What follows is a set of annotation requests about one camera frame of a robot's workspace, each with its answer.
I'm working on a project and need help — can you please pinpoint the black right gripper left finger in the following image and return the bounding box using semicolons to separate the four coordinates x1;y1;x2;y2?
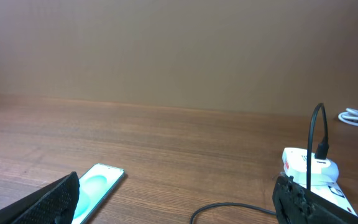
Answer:
0;172;80;224

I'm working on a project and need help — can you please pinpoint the smartphone with teal screen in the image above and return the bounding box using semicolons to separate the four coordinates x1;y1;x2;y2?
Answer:
72;164;125;224

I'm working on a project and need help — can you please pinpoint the black charging cable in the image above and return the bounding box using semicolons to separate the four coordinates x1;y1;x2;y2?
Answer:
189;103;330;224

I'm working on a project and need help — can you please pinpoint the white power strip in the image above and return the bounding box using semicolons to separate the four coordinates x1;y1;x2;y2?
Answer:
282;147;358;217

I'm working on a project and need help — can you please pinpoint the white charger adapter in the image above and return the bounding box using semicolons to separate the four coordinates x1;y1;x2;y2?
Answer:
311;157;339;185

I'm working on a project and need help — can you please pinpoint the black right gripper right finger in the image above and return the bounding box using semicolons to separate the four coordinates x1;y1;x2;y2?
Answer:
272;175;358;224

